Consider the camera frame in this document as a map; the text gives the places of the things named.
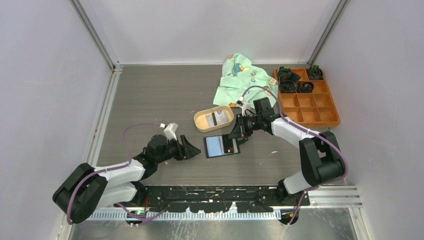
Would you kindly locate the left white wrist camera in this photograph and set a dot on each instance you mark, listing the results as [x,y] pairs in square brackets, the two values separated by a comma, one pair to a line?
[170,130]

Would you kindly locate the green cartoon print cloth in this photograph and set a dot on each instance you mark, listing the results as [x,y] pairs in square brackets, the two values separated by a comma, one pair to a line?
[240,78]

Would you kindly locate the aluminium cable duct rail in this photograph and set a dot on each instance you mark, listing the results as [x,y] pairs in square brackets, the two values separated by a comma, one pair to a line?
[121,215]

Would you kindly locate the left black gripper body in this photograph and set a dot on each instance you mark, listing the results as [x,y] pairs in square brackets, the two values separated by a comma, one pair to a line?
[173,150]

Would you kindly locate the black card holder wallet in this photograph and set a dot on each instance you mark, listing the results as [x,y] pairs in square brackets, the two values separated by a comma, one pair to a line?
[213,147]

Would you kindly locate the orange compartment tray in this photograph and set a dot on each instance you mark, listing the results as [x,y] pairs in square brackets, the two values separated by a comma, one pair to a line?
[315,109]

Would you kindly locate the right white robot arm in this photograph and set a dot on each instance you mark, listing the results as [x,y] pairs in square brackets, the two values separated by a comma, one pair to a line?
[321,160]

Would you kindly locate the beige oval tray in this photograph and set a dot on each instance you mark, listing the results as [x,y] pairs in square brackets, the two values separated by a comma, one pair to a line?
[201,122]

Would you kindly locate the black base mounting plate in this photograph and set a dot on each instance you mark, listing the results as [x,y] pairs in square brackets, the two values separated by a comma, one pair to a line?
[214,199]

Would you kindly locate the silver VIP card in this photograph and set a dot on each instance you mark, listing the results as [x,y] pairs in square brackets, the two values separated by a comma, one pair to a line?
[216,118]

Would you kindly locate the black gold VIP card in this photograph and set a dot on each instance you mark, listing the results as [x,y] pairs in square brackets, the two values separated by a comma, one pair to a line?
[227,144]

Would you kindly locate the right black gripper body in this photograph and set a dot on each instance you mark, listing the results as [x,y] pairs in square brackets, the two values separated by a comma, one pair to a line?
[251,123]

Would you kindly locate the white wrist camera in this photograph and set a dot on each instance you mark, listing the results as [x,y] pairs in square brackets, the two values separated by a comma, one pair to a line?
[170,130]
[244,105]

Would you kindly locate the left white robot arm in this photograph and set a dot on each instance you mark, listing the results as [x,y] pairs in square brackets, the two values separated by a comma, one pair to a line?
[89,188]

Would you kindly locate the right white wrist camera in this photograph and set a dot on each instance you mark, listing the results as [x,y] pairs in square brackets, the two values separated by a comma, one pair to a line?
[244,105]

